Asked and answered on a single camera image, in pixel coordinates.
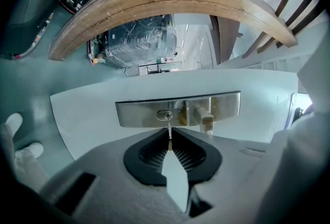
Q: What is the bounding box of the person's white shoe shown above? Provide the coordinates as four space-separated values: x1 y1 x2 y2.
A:
4 112 24 139
14 141 44 160

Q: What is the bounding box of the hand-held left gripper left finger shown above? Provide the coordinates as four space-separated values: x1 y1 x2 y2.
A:
40 127 186 224

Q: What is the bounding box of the white door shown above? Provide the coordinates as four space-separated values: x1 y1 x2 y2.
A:
49 68 300 162

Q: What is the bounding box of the large black hard case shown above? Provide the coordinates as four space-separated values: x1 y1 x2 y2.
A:
0 0 73 59

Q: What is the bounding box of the orange and tan roll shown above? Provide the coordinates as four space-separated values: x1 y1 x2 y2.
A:
92 53 107 65

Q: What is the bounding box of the person's right white shoe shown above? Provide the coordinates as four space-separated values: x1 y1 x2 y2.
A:
14 141 44 160

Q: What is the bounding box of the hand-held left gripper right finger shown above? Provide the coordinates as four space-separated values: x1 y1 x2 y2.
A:
172 127 274 224

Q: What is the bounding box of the person's left white shoe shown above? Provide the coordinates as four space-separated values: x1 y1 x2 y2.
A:
4 112 24 139

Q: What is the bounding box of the metal lever door handle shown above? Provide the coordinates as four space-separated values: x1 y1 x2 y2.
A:
193 105 215 136

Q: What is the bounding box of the plastic-wrapped black pallet load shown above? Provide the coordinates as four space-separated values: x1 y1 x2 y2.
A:
105 13 178 68

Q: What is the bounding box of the key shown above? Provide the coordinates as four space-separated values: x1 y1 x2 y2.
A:
167 118 174 152

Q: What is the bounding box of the brushed metal lock plate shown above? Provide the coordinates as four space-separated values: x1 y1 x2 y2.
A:
115 91 242 129

